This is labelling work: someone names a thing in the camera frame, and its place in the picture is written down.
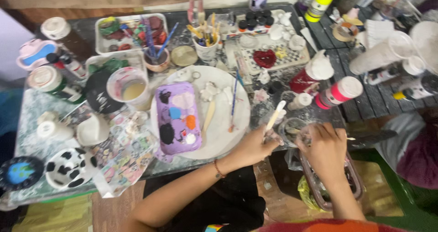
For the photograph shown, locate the person's right hand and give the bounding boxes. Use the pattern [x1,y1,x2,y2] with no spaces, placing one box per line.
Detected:
[295,123,348,181]

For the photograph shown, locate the person's left hand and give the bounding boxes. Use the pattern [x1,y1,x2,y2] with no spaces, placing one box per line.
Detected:
[226,125,284,174]

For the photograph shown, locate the clear glass cup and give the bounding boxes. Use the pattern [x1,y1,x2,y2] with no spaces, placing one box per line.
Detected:
[278,117,312,148]

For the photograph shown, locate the white stirring stick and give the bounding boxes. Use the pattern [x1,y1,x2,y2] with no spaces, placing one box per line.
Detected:
[265,100,287,133]

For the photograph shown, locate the small white bottle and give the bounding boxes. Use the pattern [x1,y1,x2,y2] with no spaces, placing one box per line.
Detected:
[287,93,313,111]

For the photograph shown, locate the pale pink flower piece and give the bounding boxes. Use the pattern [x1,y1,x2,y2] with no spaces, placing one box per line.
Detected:
[253,88,270,105]

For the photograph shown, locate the pink paint bottle white cap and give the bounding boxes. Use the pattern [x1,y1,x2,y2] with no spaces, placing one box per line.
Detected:
[315,76,363,110]

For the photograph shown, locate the small black cap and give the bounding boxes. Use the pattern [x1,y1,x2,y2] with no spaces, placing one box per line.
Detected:
[268,81,284,95]

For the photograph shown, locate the large white round plate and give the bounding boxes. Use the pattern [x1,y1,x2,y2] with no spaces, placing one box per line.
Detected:
[151,65,251,160]

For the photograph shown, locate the thin blue paintbrush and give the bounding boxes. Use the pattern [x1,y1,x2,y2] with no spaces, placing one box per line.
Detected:
[228,70,240,133]

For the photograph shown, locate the red paint bottle white cap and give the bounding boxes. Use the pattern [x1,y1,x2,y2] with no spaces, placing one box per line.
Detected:
[289,50,334,94]

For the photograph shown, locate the yellow plastic bag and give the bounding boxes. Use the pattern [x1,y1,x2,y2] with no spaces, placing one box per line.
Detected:
[297,175,330,212]

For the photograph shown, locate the brown plastic basket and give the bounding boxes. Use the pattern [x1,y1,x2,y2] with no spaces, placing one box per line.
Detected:
[299,150,364,211]

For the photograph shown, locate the wooden modelling tool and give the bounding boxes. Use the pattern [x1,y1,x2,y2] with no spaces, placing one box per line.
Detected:
[201,100,217,134]

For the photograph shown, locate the checkered tray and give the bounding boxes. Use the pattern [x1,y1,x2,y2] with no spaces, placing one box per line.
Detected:
[239,36,310,76]

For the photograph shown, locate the white clay flower piece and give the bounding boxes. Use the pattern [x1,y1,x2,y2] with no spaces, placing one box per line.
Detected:
[200,82,222,102]

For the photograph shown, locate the red heart piece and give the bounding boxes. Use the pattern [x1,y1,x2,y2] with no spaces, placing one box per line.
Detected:
[253,49,277,69]

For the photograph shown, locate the person's black trousers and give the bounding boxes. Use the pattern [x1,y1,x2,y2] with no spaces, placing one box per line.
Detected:
[143,165,267,232]

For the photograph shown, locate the person's red orange shirt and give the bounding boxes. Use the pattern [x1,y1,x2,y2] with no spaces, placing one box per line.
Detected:
[255,218,413,232]

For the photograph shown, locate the purple paint palette tray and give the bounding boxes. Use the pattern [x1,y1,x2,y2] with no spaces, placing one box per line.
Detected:
[155,82,203,156]

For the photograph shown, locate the white bottle with dark label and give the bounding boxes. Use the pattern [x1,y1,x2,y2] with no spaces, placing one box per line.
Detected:
[364,56,427,86]

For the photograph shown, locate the stack of clear plastic cups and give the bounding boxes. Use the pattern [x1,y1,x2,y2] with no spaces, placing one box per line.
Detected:
[349,30,415,76]

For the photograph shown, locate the roll of tape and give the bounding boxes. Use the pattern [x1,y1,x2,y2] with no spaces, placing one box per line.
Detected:
[332,22,359,42]

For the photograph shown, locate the group of white plaster figurines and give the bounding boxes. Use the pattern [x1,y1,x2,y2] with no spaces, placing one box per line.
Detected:
[270,11,307,52]

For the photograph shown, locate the white keyring piece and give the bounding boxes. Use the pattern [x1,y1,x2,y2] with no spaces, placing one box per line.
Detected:
[174,67,203,83]

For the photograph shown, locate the white cup with print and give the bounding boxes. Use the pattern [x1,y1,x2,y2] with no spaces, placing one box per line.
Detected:
[192,28,220,62]

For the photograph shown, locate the white bottle with yellow tip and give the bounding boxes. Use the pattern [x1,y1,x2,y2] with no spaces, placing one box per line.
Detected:
[392,75,438,101]

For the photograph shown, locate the stack of white paper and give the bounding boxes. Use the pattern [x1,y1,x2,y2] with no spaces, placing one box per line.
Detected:
[362,19,395,50]

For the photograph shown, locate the set of small paint pots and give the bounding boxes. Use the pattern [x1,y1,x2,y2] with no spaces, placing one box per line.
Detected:
[237,9,274,33]

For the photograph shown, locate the round beige lid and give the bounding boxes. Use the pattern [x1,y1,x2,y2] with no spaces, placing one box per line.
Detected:
[171,46,198,67]

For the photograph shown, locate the pink and yellow figurine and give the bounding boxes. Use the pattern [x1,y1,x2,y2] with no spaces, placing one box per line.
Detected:
[342,7,364,26]

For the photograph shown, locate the yellow paint bottle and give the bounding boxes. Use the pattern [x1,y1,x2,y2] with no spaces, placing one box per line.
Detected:
[304,0,339,23]

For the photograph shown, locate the brown ceramic brush cup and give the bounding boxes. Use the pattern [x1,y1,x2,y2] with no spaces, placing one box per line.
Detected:
[143,46,171,73]

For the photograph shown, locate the long blue paintbrush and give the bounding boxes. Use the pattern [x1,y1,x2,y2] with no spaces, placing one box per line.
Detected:
[156,22,179,60]

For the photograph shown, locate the big white plate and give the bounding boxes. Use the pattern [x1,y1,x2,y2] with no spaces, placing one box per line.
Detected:
[409,20,438,76]

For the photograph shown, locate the colourful sticker sheet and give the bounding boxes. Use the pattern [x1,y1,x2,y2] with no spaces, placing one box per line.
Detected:
[68,104,160,198]

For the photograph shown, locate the pair of pink tubes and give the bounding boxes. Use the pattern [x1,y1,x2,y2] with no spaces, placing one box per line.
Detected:
[187,0,206,26]

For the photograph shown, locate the clear plastic cup of water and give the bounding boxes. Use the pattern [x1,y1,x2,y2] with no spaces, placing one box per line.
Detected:
[106,67,151,111]

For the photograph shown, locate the purple paintbrush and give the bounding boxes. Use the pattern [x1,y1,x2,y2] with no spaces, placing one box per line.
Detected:
[141,16,157,60]

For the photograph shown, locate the black round lid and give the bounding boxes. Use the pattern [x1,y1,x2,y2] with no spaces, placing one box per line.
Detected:
[84,71,124,115]

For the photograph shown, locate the white tray with green paint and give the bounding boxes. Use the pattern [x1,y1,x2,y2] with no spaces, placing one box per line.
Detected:
[85,51,148,76]

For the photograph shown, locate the white heart-shaped bowl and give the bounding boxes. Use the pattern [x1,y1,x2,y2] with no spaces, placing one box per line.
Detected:
[76,114,110,147]

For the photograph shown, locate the white tray with red pieces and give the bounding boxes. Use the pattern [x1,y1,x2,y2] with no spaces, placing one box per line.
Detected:
[95,13,169,55]

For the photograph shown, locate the black and white spotted bowl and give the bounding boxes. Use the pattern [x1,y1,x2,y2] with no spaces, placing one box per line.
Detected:
[45,147,98,191]

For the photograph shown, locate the small bottle with black cap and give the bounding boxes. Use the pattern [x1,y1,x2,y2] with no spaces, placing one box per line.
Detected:
[46,52,86,79]

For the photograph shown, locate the plain white mug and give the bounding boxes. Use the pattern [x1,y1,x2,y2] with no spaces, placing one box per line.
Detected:
[36,111,74,142]

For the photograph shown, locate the green jar with white lid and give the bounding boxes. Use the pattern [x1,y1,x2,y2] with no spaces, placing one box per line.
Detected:
[27,65,85,105]

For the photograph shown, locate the brown jar with white lid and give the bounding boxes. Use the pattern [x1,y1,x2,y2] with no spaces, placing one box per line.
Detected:
[40,17,93,60]

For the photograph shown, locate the pink and blue ceramic piece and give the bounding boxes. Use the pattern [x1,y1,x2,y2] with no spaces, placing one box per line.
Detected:
[16,39,61,71]

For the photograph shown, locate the black dish with blue globe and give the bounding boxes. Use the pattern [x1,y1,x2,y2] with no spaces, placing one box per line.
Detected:
[0,156,45,192]

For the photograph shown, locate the thin red bracelet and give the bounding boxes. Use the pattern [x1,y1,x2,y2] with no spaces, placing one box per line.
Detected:
[214,159,227,179]

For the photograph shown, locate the bunch of yellow-handled brushes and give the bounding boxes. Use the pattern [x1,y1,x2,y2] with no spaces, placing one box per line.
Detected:
[186,13,222,47]

